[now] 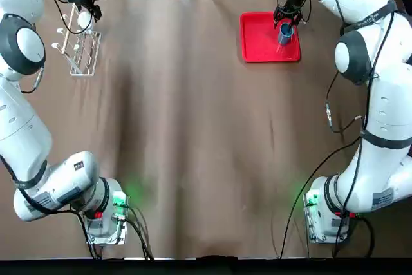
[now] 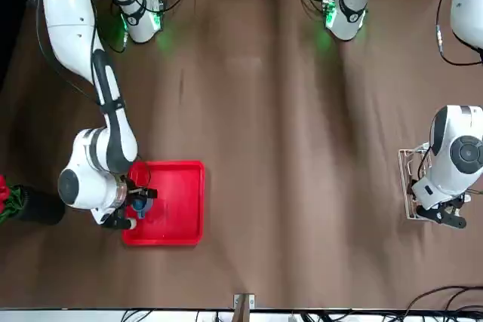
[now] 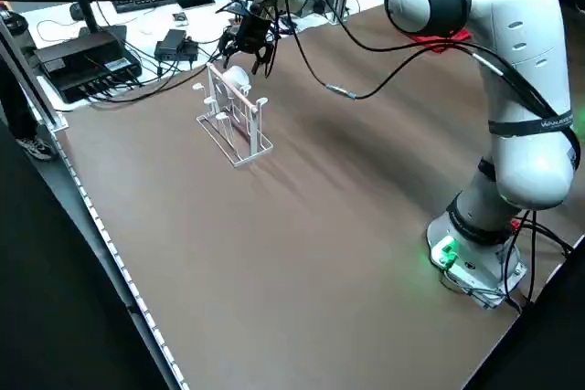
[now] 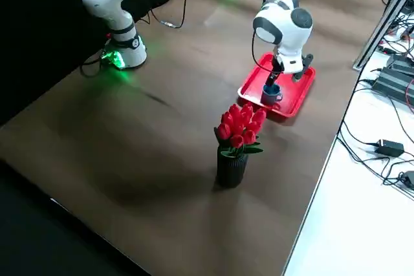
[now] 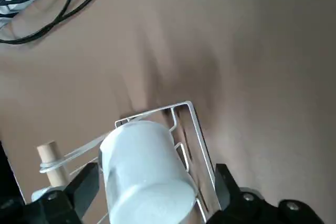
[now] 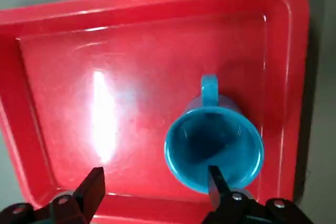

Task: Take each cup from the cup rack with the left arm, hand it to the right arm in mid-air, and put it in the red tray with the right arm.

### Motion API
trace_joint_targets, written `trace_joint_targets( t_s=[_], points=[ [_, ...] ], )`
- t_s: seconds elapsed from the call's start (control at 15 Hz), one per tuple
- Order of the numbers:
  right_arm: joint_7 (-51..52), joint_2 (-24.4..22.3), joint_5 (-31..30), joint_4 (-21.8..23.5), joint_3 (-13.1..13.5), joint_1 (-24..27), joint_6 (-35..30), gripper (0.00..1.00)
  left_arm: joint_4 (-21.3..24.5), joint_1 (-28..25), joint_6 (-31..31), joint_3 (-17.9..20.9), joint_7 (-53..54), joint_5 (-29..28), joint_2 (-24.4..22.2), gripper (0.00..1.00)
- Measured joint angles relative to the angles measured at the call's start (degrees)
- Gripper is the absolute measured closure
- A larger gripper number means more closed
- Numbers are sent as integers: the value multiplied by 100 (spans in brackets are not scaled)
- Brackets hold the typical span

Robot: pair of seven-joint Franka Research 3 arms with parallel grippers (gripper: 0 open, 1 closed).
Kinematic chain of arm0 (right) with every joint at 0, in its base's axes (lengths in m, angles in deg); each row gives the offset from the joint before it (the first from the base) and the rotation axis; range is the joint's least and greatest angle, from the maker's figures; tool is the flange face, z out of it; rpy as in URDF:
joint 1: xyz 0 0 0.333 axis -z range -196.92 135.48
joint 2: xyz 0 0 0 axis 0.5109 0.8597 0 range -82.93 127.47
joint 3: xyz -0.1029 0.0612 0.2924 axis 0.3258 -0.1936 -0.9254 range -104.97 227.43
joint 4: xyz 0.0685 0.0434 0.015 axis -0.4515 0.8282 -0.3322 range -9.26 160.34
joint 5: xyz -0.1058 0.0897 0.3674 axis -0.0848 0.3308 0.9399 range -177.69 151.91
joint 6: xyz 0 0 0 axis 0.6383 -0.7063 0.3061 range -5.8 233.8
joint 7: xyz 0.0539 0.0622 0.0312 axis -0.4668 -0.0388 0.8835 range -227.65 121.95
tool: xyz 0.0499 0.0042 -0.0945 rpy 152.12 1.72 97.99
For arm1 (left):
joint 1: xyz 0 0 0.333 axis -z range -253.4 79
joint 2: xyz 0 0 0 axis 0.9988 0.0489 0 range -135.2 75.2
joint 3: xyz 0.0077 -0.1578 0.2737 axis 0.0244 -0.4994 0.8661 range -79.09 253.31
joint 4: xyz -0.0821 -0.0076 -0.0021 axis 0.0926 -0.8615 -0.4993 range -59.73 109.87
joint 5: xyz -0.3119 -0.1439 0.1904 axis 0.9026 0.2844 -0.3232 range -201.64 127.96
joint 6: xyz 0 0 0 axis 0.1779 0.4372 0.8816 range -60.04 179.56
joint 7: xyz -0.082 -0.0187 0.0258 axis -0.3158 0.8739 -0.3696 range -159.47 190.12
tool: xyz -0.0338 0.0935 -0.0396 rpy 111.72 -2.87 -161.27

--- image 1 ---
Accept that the blue cup with handle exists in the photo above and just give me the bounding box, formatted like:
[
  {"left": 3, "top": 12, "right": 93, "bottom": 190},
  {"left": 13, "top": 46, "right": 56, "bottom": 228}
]
[{"left": 277, "top": 22, "right": 295, "bottom": 46}]

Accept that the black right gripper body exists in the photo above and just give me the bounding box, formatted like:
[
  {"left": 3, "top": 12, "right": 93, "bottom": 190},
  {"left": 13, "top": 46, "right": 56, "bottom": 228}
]
[{"left": 279, "top": 0, "right": 305, "bottom": 12}]

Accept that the long black cable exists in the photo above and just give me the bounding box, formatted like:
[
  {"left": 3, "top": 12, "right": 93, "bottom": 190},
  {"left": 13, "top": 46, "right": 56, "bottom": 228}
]
[{"left": 279, "top": 139, "right": 363, "bottom": 260}]

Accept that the black cable with metal plug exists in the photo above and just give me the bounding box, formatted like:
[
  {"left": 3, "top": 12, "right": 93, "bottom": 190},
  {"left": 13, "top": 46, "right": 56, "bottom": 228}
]
[
  {"left": 19, "top": 65, "right": 46, "bottom": 94},
  {"left": 324, "top": 70, "right": 366, "bottom": 134}
]

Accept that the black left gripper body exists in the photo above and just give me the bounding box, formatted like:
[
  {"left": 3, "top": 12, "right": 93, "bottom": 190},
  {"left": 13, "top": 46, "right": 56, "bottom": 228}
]
[{"left": 74, "top": 0, "right": 97, "bottom": 10}]

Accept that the white wire cup rack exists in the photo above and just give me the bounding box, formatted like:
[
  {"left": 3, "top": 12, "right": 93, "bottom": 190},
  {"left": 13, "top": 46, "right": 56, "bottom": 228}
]
[{"left": 51, "top": 4, "right": 102, "bottom": 78}]

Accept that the red plastic tray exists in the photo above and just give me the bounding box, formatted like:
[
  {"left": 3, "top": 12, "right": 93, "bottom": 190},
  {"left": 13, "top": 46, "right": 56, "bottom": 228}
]
[{"left": 239, "top": 12, "right": 302, "bottom": 64}]

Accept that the white cup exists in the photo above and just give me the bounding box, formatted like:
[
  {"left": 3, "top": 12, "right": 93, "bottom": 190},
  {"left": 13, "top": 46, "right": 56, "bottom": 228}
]
[{"left": 77, "top": 11, "right": 94, "bottom": 28}]

